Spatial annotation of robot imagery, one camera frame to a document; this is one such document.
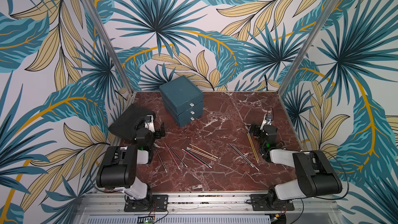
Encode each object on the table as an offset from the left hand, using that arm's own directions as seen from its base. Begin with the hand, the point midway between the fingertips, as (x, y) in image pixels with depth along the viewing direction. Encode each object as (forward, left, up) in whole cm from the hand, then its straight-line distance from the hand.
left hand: (156, 124), depth 93 cm
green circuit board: (-46, -2, -10) cm, 47 cm away
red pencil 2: (-18, -24, -8) cm, 31 cm away
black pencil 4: (-15, -50, -8) cm, 53 cm away
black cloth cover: (+1, +18, -2) cm, 18 cm away
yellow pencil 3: (-13, -29, -7) cm, 32 cm away
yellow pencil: (-10, -58, -8) cm, 59 cm away
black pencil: (-19, -5, -7) cm, 21 cm away
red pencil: (-17, -11, -7) cm, 21 cm away
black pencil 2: (-16, -14, -7) cm, 22 cm away
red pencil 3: (-17, -53, -7) cm, 56 cm away
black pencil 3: (-17, -26, -7) cm, 32 cm away
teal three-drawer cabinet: (+6, -17, +14) cm, 23 cm away
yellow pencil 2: (-10, -59, -7) cm, 60 cm away
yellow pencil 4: (-16, -30, -7) cm, 35 cm away
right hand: (+1, -64, +3) cm, 64 cm away
